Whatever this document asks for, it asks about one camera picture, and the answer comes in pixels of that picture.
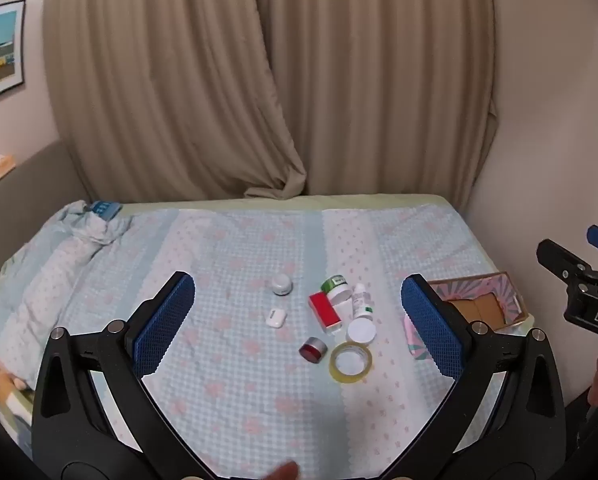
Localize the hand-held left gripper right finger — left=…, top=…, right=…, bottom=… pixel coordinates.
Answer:
left=384, top=274, right=566, bottom=480

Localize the grey upholstered headboard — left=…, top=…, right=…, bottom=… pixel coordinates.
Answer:
left=0, top=137, right=92, bottom=292

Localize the yellow tape roll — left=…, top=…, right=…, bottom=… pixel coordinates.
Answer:
left=329, top=342, right=373, bottom=385

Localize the red carton box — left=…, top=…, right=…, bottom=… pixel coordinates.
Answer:
left=308, top=292, right=343, bottom=335

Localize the white plastic bottle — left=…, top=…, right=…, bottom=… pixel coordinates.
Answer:
left=352, top=283, right=374, bottom=320

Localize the patterned cardboard box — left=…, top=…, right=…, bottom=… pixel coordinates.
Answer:
left=404, top=271, right=530, bottom=361

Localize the blue pink patterned blanket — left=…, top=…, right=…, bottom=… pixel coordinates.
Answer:
left=0, top=199, right=500, bottom=480

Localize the small blue packet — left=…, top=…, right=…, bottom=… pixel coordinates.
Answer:
left=86, top=200, right=120, bottom=221

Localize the sage green and white jar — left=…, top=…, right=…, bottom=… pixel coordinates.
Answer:
left=347, top=318, right=377, bottom=345

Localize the colourful plush toy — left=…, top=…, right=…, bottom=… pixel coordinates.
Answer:
left=0, top=364, right=34, bottom=456

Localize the person's left hand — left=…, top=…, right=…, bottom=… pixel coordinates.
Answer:
left=259, top=461, right=300, bottom=480

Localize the red lidded silver jar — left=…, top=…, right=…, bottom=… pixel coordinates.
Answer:
left=299, top=337, right=328, bottom=363

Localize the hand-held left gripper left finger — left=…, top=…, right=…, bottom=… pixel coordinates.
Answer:
left=31, top=271, right=214, bottom=480

